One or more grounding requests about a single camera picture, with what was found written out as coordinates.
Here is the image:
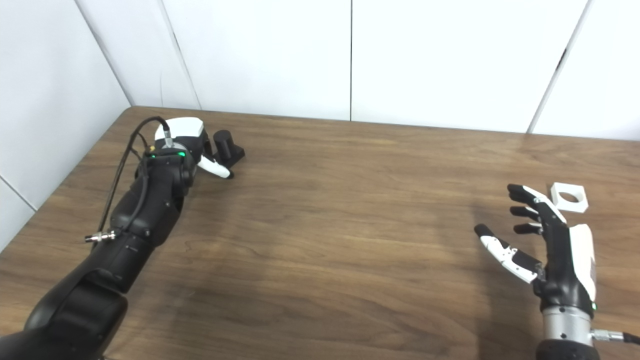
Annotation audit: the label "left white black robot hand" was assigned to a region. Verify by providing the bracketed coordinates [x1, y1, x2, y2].
[154, 117, 236, 180]

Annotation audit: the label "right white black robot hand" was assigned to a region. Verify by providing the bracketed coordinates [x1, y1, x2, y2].
[474, 183, 598, 318]

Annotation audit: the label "black peg with square base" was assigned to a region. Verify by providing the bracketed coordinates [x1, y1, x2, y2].
[212, 130, 246, 166]

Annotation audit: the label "white square piece with hole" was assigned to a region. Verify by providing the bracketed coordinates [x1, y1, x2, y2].
[550, 182, 590, 214]

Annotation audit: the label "left thin arm wires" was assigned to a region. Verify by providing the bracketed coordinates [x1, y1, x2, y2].
[128, 131, 154, 176]

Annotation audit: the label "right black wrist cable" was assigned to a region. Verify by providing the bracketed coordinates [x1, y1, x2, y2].
[590, 328, 640, 346]

